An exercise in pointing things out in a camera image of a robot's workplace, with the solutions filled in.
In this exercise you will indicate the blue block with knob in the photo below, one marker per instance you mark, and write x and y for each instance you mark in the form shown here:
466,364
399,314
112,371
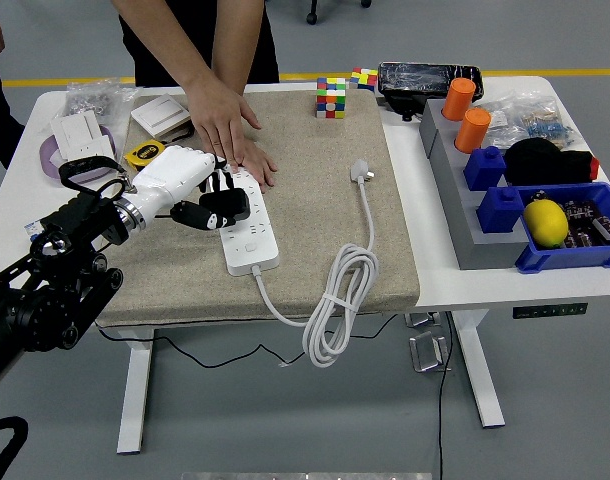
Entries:
500,210
484,170

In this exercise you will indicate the person's right hand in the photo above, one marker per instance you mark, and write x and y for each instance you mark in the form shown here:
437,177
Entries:
220,120

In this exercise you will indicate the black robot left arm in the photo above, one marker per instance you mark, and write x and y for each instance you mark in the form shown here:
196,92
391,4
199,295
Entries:
50,310

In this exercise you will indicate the black plug adapter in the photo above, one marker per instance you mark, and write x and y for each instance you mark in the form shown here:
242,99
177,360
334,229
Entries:
231,201

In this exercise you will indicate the grey-brown mat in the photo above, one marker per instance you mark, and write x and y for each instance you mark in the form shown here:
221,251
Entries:
310,150

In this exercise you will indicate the white power strip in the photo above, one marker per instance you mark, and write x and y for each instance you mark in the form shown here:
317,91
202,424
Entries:
250,250

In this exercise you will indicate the small colourful puzzle cube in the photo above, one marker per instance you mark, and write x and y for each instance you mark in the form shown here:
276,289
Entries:
364,79

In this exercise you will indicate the blue plastic bin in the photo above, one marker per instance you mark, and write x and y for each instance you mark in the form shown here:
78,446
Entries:
565,260

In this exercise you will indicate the purple tray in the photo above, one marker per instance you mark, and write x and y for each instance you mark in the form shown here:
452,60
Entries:
47,160

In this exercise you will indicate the person's left forearm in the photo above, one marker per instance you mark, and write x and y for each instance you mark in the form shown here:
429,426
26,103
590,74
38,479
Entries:
237,40

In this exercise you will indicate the clear bag of metal parts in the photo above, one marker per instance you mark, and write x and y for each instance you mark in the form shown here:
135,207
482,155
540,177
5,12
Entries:
92,100

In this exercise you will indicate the large colourful puzzle cube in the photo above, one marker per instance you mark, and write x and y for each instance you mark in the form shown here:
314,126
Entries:
331,99

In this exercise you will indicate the black wrapped box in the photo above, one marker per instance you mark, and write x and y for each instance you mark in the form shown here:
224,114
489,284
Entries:
415,77

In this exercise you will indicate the orange cylinder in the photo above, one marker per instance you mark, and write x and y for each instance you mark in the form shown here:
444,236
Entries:
458,100
472,131

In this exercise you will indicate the yellow lemon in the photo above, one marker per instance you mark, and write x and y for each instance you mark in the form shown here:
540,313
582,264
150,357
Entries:
545,224

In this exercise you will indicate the clear bag of beige parts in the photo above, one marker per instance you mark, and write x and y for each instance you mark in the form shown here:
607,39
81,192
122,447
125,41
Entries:
505,122

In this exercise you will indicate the metal bracket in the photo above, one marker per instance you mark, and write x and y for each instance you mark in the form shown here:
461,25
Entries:
427,352

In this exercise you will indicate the person's right forearm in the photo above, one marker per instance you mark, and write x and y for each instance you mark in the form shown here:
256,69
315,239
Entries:
160,40

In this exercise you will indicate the person's torso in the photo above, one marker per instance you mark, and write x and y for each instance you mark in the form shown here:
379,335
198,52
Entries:
0,115
265,50

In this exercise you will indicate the white socket panel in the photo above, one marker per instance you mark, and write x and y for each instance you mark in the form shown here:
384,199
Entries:
87,149

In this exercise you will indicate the black office chair base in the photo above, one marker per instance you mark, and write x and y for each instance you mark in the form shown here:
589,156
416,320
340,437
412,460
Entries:
312,19

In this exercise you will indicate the black fabric bundle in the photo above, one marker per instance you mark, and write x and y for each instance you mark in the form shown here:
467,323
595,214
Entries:
540,162

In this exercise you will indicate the clear bag of blue parts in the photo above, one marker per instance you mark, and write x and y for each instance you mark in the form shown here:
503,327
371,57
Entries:
550,131

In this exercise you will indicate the white switch panel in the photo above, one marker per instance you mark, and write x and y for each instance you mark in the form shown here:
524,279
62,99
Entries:
75,127

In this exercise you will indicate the white double wall switch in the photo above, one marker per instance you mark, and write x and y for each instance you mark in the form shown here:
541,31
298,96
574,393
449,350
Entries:
157,114

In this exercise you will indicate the person's left hand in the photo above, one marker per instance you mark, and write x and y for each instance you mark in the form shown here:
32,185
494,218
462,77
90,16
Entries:
260,165

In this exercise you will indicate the white blue circuit breaker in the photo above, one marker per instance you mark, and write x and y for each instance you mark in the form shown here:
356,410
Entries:
34,231

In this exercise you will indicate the yellow tape measure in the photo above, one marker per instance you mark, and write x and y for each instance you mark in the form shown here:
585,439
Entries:
140,154

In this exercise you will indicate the white table leg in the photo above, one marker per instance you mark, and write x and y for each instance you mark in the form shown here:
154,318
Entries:
477,370
135,400

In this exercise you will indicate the grey stepped block holder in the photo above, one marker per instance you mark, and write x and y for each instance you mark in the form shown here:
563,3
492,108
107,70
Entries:
455,210

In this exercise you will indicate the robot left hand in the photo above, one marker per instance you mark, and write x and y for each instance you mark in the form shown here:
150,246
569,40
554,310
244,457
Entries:
172,177

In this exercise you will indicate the black table control panel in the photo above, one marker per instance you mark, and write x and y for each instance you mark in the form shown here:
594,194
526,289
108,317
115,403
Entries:
550,311

